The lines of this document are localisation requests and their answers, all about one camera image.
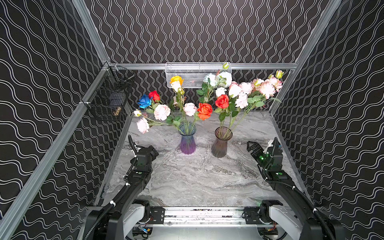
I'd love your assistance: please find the blue rose stem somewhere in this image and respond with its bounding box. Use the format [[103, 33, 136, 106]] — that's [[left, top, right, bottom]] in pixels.
[[138, 95, 155, 114]]

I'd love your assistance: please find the yellow rose stem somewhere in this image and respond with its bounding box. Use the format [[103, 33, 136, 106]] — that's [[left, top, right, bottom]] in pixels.
[[170, 76, 184, 85]]

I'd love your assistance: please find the white mesh wall basket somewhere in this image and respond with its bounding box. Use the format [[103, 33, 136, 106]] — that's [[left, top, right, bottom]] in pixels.
[[165, 62, 232, 89]]

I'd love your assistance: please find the pale pink flower spray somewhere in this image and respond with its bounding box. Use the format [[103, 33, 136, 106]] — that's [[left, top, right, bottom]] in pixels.
[[183, 103, 197, 127]]

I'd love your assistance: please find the orange red rose stem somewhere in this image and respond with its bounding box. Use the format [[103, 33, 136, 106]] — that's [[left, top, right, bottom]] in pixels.
[[215, 95, 230, 128]]

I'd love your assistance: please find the light pink carnation spray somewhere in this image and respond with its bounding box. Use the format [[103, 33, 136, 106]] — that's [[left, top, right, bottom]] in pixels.
[[133, 104, 181, 134]]

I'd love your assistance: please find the black wire wall basket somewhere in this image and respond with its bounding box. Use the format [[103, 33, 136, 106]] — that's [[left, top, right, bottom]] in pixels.
[[83, 62, 137, 123]]

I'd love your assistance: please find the blue purple glass vase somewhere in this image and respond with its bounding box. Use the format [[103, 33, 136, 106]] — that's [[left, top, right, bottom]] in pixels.
[[179, 123, 197, 155]]

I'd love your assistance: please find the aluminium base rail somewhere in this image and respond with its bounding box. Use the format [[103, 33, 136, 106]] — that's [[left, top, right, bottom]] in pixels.
[[131, 206, 286, 227]]

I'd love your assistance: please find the pink flower spray stem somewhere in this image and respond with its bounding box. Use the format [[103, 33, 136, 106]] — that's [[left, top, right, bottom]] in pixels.
[[226, 70, 285, 131]]

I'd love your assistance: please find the white flower spray stem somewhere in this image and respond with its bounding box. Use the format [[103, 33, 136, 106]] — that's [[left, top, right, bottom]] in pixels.
[[196, 62, 233, 103]]

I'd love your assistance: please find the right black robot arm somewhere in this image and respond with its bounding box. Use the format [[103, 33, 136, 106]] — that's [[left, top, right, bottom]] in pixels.
[[245, 138, 345, 240]]

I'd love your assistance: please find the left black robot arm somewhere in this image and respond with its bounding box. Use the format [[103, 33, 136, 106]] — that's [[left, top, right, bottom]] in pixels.
[[82, 136, 159, 240]]

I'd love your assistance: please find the smoky pink glass vase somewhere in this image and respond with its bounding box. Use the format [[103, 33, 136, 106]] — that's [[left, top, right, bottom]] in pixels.
[[211, 127, 233, 158]]

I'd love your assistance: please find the cream bud flower stem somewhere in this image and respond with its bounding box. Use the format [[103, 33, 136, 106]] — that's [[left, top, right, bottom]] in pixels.
[[171, 81, 185, 108]]

